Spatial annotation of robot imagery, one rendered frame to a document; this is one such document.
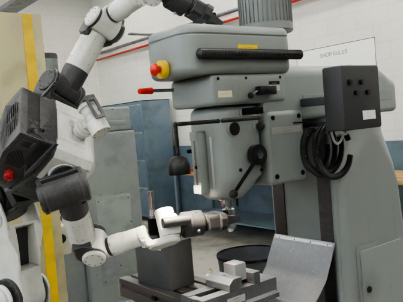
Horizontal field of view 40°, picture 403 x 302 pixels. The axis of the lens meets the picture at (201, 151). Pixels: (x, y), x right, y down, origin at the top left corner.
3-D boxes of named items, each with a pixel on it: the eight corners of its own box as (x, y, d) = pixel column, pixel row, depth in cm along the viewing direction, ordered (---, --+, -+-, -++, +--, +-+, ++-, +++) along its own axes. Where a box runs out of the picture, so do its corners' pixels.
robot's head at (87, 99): (85, 131, 180) (93, 118, 174) (73, 109, 182) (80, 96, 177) (101, 127, 184) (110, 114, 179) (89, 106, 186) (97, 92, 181)
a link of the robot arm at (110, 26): (148, 2, 197) (113, 24, 209) (126, -16, 191) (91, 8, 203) (143, 24, 192) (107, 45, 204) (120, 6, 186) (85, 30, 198)
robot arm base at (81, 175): (48, 226, 169) (38, 198, 162) (39, 201, 178) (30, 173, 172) (96, 209, 173) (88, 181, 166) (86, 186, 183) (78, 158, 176)
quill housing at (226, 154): (226, 202, 183) (219, 105, 181) (189, 199, 200) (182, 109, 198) (268, 195, 195) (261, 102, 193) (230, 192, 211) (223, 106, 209)
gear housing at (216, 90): (214, 105, 178) (211, 74, 177) (171, 110, 197) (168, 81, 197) (288, 100, 198) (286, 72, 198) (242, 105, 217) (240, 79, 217)
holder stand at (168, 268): (172, 291, 217) (168, 240, 216) (138, 282, 233) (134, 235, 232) (195, 283, 226) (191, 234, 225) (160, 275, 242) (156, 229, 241)
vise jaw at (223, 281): (229, 292, 188) (228, 280, 187) (205, 285, 197) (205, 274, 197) (242, 287, 191) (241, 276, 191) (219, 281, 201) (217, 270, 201)
